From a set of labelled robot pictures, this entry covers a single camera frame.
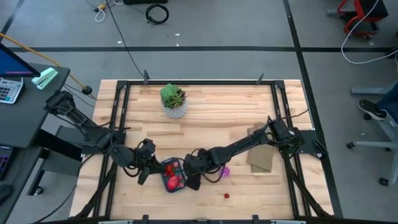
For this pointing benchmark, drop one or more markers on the person's leg and shoe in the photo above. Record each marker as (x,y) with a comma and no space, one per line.
(371,109)

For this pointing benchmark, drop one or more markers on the grey office chair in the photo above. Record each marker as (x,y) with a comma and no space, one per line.
(373,144)

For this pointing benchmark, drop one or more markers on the large red toy tomato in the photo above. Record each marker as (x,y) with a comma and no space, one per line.
(173,183)

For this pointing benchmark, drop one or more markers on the black office desk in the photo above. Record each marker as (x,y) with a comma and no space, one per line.
(31,118)

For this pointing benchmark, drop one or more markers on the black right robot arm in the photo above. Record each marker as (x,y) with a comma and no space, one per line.
(239,146)

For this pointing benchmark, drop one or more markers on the teal plastic tupperware container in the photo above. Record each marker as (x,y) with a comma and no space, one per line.
(168,161)

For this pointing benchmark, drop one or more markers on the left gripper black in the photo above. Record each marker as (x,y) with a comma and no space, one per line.
(146,160)

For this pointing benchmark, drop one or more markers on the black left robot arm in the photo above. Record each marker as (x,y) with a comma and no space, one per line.
(77,119)

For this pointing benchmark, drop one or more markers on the red and black cart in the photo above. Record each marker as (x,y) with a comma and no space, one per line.
(360,9)

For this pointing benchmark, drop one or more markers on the computer monitor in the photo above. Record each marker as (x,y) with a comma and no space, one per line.
(12,65)

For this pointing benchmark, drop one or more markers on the small pink toy raspberry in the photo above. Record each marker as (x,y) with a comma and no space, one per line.
(182,184)
(176,164)

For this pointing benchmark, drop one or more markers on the mint green stapler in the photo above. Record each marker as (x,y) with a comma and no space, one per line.
(45,78)

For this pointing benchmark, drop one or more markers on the succulent in patterned white pot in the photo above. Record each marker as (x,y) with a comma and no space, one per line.
(174,102)

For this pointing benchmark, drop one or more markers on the purple white striped toy onion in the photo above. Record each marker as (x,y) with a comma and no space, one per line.
(226,172)

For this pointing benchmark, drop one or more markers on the grey desk calculator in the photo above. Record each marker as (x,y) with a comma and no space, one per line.
(9,90)

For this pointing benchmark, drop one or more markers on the black aluminium rig frame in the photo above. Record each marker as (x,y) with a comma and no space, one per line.
(202,82)

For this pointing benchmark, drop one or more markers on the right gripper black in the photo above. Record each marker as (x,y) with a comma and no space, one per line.
(197,165)

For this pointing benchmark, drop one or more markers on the small red toy cherry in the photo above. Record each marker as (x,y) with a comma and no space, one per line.
(226,195)

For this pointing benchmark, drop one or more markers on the black round knob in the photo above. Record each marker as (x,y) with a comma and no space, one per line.
(87,90)

